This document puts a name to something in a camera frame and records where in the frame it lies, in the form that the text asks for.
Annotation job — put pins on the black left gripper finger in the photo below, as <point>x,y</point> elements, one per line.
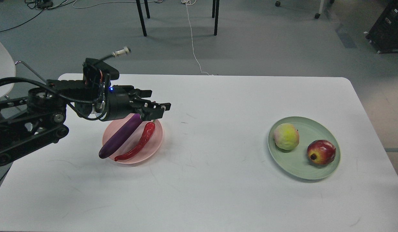
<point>151,110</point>
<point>132,91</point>

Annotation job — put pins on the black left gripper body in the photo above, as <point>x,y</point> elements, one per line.
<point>118,102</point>

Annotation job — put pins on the red chili pepper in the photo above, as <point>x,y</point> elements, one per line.
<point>147,133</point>

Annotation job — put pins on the purple eggplant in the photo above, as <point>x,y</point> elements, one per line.
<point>120,136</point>

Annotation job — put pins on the yellow green peach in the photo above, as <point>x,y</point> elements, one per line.
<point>286,136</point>

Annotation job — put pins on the red pomegranate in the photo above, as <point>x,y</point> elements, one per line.
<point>321,152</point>

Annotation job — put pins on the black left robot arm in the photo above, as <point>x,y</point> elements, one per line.
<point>37,120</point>

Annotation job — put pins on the pink plate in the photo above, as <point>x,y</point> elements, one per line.
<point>148,150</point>

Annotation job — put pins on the black chair leg left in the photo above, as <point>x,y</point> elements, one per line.
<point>140,13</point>

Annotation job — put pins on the black chair leg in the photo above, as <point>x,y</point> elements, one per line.
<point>140,13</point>
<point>215,11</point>

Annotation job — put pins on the black chair leg right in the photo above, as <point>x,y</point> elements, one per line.
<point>215,11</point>

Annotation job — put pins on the white chair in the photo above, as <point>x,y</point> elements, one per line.
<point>8,69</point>

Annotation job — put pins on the green plate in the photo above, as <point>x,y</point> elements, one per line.
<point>296,162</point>

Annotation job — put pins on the black equipment case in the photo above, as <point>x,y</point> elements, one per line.
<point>383,35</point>

